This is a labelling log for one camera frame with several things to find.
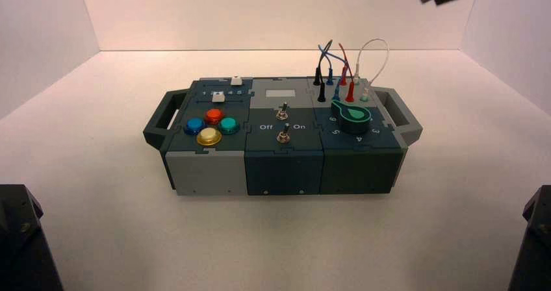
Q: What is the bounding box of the grey rectangular display plate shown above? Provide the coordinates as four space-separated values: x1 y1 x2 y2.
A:
265 88 296 99

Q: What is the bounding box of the blue round push button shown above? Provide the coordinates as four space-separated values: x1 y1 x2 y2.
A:
183 117 207 136

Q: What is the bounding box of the white jumper wire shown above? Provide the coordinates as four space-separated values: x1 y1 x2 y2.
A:
353 38 391 103

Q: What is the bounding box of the green round push button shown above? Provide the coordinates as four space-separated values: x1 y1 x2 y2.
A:
218 116 240 135

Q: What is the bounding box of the blue jumper wire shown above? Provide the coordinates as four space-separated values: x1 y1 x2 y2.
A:
317 44 350 101

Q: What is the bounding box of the green rotary selector knob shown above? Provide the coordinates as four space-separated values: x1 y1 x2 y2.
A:
330 100 373 135

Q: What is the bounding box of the grey box handle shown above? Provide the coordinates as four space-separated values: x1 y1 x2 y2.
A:
372 86 424 147

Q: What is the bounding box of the orange round push button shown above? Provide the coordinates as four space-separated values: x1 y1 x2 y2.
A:
203 108 225 125

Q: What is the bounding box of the black jumper wire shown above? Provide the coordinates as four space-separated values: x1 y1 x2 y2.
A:
313 39 335 103

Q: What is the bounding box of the dark teal grey control box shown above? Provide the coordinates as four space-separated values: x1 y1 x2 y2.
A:
159 76 409 197

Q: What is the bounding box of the yellow round push button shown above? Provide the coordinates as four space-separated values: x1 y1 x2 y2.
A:
196 127 223 147

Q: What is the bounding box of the red jumper wire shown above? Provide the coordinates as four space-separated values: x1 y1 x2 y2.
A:
338 42 357 103

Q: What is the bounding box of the dark teal box handle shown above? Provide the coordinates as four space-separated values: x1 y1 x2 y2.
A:
142 88 190 150

